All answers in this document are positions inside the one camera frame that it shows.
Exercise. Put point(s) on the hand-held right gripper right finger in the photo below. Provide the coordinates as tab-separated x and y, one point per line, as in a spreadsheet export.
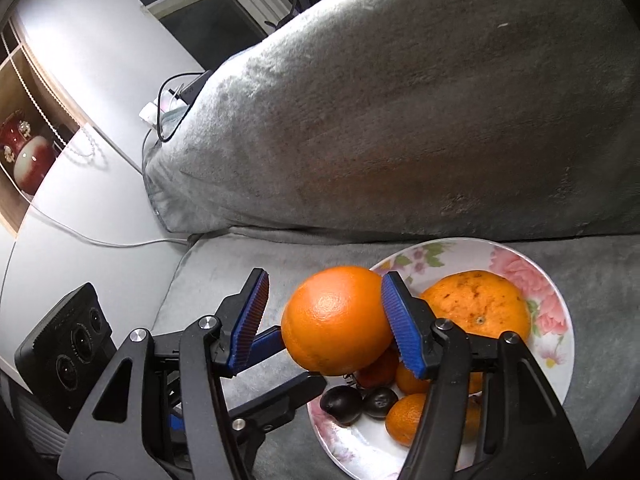
402	330

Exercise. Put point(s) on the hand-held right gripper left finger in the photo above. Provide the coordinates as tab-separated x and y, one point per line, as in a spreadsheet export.
250	325

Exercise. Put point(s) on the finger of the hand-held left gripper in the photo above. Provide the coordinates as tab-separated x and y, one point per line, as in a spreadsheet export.
285	397
267	342

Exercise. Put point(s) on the red tomato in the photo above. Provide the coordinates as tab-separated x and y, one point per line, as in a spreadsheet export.
377	371

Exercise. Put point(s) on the small orange kumquat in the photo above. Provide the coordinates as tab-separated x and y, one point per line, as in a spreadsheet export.
411	381
405	417

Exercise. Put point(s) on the dark plum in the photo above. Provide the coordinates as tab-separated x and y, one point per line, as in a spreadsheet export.
340	402
380	401

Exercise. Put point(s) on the large smooth orange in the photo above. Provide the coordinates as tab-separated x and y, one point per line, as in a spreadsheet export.
337	320

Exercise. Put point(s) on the mottled orange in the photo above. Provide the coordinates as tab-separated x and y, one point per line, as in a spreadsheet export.
475	310

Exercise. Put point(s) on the floral white plate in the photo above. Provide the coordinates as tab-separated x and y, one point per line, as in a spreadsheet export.
545	360

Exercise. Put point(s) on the grey fleece blanket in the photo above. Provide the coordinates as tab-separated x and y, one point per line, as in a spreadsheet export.
240	255

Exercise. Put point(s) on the red and white vase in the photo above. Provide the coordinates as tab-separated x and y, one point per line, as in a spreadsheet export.
25	155

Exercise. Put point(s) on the grey covered cushion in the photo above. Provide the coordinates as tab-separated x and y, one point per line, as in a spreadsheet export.
400	110

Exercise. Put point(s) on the white power strip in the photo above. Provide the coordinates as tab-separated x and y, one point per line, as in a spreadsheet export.
150	112

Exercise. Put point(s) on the black power adapter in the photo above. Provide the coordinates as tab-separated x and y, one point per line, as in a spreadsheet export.
192	87

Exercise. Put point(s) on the window frame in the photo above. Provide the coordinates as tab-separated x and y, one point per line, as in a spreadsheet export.
200	5

